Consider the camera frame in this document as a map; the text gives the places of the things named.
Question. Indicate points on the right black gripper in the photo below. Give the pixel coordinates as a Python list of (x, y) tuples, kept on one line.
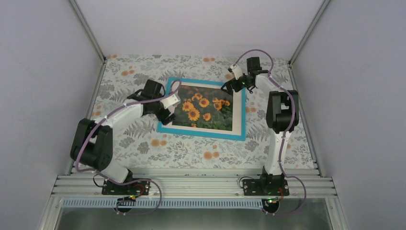
[(229, 84)]

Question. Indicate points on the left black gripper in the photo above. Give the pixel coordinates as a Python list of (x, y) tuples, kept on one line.
[(161, 117)]

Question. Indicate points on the teal wooden picture frame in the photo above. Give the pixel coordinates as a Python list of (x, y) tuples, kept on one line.
[(242, 127)]

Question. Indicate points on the white paper mat border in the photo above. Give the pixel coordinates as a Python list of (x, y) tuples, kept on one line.
[(236, 120)]

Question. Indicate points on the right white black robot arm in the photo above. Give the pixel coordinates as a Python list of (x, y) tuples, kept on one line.
[(281, 116)]

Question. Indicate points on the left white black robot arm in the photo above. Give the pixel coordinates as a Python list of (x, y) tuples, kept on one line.
[(92, 147)]

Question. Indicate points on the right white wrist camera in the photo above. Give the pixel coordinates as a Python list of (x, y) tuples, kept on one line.
[(236, 71)]

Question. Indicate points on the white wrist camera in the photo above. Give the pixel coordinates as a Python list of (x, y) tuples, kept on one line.
[(170, 101), (236, 71)]

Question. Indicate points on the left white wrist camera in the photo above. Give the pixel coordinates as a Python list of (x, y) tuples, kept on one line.
[(170, 101)]

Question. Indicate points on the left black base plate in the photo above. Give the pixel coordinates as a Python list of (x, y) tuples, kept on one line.
[(135, 189)]

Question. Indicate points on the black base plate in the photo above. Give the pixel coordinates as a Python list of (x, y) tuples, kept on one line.
[(135, 189), (256, 187)]

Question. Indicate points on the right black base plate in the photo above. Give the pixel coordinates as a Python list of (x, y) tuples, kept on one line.
[(256, 187)]

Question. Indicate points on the aluminium rail base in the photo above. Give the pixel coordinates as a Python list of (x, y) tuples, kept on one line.
[(313, 203)]

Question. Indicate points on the slotted grey cable duct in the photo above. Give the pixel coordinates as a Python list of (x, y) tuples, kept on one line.
[(232, 203)]

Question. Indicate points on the right aluminium corner post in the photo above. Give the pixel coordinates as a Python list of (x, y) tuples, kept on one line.
[(321, 10)]

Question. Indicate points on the aluminium corner post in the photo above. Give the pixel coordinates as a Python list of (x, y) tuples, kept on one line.
[(87, 29), (321, 10)]

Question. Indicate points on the left aluminium corner post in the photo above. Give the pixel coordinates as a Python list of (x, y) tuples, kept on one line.
[(87, 29)]

